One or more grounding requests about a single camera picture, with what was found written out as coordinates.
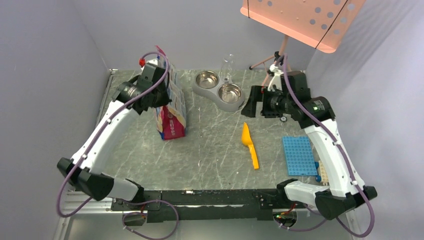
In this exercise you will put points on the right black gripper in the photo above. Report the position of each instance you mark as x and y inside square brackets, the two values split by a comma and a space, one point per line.
[256, 95]

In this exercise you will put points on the white toy brick car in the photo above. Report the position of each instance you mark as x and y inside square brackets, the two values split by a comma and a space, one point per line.
[321, 176]

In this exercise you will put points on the blue building base plate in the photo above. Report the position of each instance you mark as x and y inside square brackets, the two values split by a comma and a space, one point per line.
[299, 156]

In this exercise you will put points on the pink music stand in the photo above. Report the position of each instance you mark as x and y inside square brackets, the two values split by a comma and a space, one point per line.
[320, 24]

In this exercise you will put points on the colourful pet food bag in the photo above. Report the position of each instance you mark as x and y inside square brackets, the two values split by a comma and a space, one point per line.
[171, 119]

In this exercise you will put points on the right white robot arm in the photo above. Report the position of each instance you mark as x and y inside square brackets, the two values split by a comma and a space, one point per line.
[288, 94]

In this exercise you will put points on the yellow plastic scoop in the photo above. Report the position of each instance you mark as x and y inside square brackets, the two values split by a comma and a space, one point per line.
[247, 141]

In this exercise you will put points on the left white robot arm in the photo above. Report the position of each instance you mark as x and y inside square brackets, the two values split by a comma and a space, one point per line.
[130, 99]

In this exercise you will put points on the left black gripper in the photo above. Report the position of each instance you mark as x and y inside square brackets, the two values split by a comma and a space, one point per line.
[166, 100]

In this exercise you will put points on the grey double pet bowl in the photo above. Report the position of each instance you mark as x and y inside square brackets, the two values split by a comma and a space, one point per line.
[226, 95]

